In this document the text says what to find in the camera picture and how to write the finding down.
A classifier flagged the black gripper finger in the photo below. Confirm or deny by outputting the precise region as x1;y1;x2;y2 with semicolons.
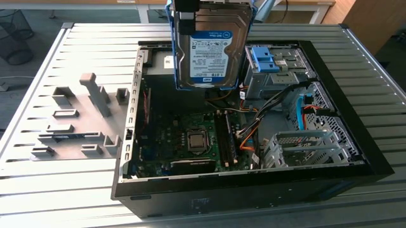
174;0;202;36

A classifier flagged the hard disk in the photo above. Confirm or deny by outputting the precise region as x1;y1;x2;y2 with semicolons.
164;0;258;91

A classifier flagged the grey metal disk bay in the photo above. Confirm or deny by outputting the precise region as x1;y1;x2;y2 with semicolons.
259;129;351;169

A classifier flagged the white framed desk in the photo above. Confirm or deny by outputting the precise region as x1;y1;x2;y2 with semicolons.
0;0;337;24

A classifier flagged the grey power supply unit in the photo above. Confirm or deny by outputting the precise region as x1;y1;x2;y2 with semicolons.
146;49;178;79

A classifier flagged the blue plastic drive latch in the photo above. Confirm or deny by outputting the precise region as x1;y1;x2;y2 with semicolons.
250;47;282;73

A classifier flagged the grey metal drive cage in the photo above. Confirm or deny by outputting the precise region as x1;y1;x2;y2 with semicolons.
243;44;318;102

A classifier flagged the green motherboard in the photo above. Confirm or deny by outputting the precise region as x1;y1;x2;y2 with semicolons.
136;110;257;178

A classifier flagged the silver CPU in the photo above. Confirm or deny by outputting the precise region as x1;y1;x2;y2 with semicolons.
187;133;207;149

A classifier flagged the black installed RAM stick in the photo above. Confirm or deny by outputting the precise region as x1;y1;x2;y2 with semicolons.
223;111;239;164

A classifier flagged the grey plastic parts rack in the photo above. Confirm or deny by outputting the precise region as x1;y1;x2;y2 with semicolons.
28;72;131;162

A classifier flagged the black mesh waste basket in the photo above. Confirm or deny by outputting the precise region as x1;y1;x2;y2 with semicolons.
0;9;35;66

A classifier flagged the black graphics card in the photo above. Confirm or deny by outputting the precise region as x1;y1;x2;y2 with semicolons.
168;158;217;176

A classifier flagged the RAM stick on rack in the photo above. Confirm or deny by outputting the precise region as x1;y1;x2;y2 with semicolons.
51;133;87;141

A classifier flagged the brown wooden cabinet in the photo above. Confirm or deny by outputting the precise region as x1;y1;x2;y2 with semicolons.
322;0;406;57

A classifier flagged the black open PC case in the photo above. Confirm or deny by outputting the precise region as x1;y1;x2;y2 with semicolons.
110;39;395;219

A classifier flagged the black wire bundle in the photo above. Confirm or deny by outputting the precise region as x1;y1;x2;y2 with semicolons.
237;81;311;140

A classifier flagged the blue flat data wire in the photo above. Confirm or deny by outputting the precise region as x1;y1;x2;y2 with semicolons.
295;93;315;132

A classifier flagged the orange data wire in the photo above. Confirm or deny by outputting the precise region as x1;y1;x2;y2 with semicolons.
238;133;258;151

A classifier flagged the red yellow black power wire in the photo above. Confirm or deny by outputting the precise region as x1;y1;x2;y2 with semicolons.
302;106;338;117

